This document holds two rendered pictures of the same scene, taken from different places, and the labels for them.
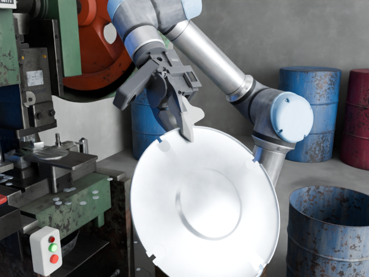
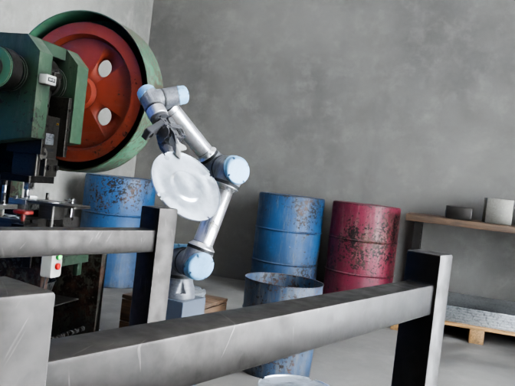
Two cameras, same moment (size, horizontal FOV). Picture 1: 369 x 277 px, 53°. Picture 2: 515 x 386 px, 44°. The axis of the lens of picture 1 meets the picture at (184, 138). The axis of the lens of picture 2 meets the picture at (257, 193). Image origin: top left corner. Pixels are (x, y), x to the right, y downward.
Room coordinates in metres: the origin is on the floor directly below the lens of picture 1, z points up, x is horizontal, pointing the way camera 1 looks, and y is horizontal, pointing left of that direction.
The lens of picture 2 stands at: (-1.67, 0.14, 1.00)
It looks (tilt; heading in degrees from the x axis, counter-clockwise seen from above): 1 degrees down; 349
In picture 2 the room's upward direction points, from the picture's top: 7 degrees clockwise
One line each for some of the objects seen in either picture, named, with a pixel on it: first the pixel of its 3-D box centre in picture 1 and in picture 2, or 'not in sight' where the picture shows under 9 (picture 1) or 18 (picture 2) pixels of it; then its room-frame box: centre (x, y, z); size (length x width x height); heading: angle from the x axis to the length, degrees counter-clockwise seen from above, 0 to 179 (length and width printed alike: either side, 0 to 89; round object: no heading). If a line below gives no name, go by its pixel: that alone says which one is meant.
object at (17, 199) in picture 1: (30, 175); (24, 220); (1.40, 0.62, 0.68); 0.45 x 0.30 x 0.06; 153
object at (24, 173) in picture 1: (28, 164); (24, 210); (1.40, 0.62, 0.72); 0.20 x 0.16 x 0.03; 153
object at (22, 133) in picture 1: (24, 129); (27, 181); (1.40, 0.62, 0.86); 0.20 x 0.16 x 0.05; 153
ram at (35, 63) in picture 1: (27, 84); (40, 144); (1.38, 0.58, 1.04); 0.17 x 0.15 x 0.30; 63
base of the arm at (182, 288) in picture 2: not in sight; (178, 284); (1.04, -0.10, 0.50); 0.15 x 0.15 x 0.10
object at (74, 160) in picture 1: (62, 171); (57, 216); (1.32, 0.46, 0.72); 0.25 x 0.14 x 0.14; 63
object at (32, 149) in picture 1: (29, 155); (27, 203); (1.40, 0.61, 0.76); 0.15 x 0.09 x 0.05; 153
